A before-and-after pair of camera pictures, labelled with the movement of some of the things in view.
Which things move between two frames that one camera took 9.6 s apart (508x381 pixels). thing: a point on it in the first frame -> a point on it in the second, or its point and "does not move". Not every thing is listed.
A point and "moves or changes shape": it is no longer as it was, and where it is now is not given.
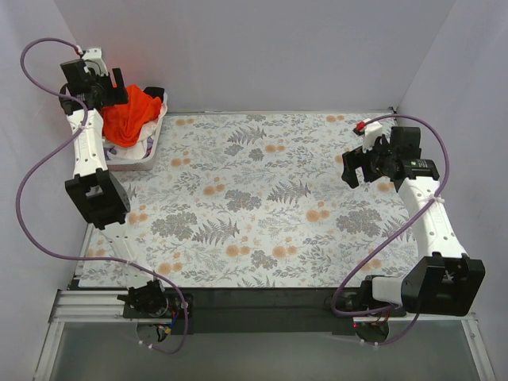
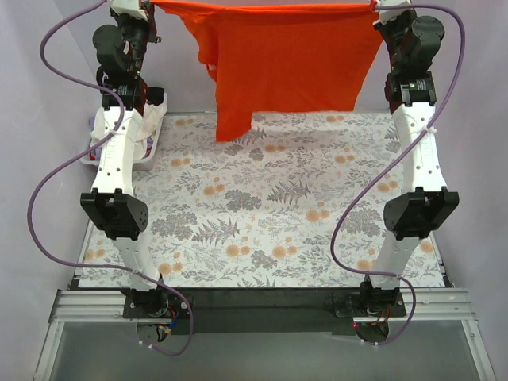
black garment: (155, 92) does not move
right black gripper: (358, 163) -> (395, 22)
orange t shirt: (121, 124) moves or changes shape
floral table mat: (252, 201) does not move
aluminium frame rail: (93, 306) does not move
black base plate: (272, 311) does not move
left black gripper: (117, 87) -> (140, 20)
